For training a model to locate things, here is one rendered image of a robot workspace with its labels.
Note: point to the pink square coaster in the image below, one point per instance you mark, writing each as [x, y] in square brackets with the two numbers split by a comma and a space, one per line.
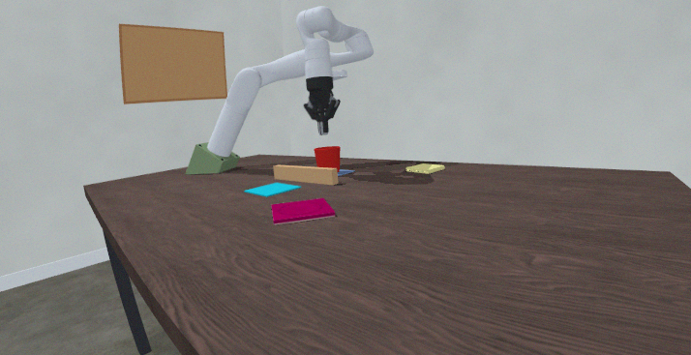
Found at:
[300, 211]

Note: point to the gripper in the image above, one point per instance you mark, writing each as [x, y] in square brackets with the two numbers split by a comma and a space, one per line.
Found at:
[321, 96]

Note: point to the yellow sticky-note pad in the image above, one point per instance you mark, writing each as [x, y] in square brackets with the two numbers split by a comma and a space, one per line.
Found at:
[425, 168]

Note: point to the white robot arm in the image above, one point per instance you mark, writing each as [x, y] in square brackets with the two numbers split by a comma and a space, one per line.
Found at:
[317, 57]

